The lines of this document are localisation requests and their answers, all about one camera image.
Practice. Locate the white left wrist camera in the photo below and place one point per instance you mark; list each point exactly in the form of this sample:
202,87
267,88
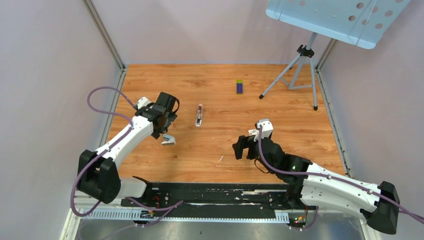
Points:
143,102

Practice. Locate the grey tripod stand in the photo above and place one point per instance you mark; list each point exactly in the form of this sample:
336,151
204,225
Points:
304,52

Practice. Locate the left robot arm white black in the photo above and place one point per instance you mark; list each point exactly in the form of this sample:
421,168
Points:
98,170

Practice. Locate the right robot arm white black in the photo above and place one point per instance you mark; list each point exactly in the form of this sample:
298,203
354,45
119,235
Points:
313,186

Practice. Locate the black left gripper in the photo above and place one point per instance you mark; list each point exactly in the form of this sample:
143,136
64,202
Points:
171,117

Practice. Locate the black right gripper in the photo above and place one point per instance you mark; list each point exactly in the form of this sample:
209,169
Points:
243,142

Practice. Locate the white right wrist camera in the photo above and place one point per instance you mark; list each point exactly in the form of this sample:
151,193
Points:
266,128

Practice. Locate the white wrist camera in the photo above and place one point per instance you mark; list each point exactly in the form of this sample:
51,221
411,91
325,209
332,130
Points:
143,102
266,128

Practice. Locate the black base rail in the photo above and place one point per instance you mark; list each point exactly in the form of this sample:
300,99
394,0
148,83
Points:
208,203

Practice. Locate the white staple box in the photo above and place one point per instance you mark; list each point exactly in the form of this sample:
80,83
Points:
253,132

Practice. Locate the purple green small block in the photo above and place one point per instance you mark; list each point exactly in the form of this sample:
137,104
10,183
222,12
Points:
239,87

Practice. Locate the light blue perforated tray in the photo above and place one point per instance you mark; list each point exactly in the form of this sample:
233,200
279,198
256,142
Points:
361,23

